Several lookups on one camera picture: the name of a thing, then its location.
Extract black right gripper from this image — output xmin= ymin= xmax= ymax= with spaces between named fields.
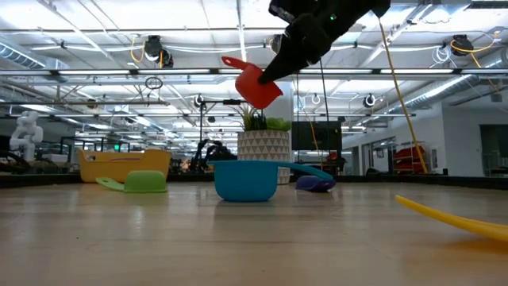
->
xmin=257 ymin=0 xmax=358 ymax=85

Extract orange plastic measuring cup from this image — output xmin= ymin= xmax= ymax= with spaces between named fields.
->
xmin=221 ymin=55 xmax=284 ymax=110

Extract light blue plastic measuring cup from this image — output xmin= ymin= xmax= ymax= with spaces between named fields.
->
xmin=208 ymin=159 xmax=335 ymax=203

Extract green plastic measuring cup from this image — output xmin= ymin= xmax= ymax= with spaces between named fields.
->
xmin=94 ymin=170 xmax=169 ymax=195

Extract yellow plastic measuring cup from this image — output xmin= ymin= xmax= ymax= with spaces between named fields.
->
xmin=394 ymin=194 xmax=508 ymax=244

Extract small purple measuring cup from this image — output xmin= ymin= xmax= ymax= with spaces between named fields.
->
xmin=294 ymin=175 xmax=337 ymax=194

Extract yellow-orange plastic basket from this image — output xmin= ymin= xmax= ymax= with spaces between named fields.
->
xmin=77 ymin=149 xmax=173 ymax=184

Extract succulent in white geometric pot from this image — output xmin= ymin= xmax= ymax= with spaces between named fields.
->
xmin=233 ymin=103 xmax=293 ymax=186

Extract red storage shelving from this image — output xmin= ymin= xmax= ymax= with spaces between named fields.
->
xmin=392 ymin=145 xmax=428 ymax=174

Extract black wall screen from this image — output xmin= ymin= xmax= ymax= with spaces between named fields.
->
xmin=291 ymin=121 xmax=343 ymax=152

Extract yellow hanging cable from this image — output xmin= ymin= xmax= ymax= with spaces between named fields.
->
xmin=376 ymin=19 xmax=429 ymax=175

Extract black metal stand frame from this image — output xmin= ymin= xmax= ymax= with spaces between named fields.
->
xmin=198 ymin=99 xmax=265 ymax=174

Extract black aluminium table frame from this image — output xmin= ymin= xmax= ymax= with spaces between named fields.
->
xmin=0 ymin=172 xmax=508 ymax=191

